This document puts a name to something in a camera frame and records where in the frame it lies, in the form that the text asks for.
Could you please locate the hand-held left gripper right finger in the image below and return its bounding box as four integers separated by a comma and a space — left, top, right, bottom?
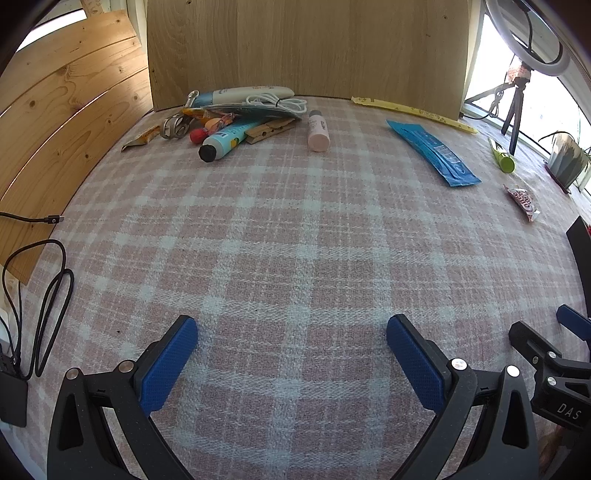
386, 314, 541, 480

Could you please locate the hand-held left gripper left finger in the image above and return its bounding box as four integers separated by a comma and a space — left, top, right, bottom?
47, 315, 199, 480

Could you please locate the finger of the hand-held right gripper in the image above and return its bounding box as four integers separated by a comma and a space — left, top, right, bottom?
509, 321, 583, 403
556, 304, 591, 363

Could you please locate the green tube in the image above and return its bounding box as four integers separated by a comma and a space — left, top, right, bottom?
488, 137, 516, 174

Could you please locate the small red orange toy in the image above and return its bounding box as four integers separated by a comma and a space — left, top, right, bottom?
189, 117, 229, 144

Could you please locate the cyan tube black cap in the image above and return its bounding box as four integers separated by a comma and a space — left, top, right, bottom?
198, 119, 260, 163

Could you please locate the pink bottle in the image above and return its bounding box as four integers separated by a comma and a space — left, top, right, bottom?
307, 109, 331, 152

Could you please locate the wooden clothespin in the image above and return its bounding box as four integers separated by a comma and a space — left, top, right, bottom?
244, 117, 297, 145

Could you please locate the long yellow sachet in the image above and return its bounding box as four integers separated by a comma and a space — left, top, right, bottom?
351, 95, 479, 135

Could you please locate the white blue tube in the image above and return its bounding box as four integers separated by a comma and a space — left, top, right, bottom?
188, 85, 297, 106

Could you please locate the white cable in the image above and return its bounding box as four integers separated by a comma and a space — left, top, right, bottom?
246, 92, 308, 116

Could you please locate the pink plaid tablecloth desktop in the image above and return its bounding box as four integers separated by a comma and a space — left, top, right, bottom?
9, 95, 591, 480

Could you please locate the dark red plant saucer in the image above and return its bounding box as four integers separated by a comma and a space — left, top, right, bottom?
543, 161, 573, 195

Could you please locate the potted grass plant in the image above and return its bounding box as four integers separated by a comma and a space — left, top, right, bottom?
538, 131, 591, 195

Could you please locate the black power adapter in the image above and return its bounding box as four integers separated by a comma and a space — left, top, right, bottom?
0, 342, 29, 428

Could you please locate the blue packet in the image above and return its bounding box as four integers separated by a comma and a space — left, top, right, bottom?
386, 119, 482, 188

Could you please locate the small orange sachet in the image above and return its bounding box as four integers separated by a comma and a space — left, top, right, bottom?
122, 126, 161, 152

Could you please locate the silver metal carabiner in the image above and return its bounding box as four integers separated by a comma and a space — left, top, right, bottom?
159, 114, 191, 140

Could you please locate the pine wood slat panel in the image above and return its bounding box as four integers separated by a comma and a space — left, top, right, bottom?
0, 9, 155, 284

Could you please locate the light wooden back board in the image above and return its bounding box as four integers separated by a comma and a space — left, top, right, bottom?
145, 0, 483, 123

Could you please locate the black looped cable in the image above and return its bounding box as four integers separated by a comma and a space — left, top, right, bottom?
2, 239, 75, 382

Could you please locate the ring light on black tripod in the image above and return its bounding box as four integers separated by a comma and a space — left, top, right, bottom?
464, 0, 580, 157

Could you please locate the black cable with plug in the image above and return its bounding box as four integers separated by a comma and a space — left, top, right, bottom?
0, 211, 65, 225

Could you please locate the black ring light cable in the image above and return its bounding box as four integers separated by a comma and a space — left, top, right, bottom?
458, 85, 506, 121

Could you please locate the white window frame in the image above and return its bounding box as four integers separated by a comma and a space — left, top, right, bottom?
462, 0, 591, 204

